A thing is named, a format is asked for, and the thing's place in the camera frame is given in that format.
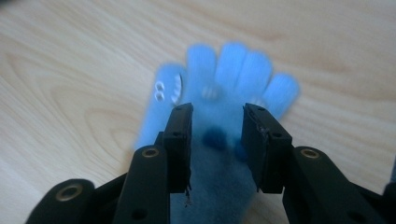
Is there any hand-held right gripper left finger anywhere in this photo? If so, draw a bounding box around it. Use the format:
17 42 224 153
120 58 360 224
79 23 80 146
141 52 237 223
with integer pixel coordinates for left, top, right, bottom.
158 102 194 195

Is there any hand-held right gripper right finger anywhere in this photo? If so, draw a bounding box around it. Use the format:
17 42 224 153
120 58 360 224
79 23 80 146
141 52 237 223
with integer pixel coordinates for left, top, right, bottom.
242 103 294 194

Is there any blue and grey knit glove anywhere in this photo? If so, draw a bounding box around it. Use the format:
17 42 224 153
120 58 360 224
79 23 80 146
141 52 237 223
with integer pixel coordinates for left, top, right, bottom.
134 41 302 224

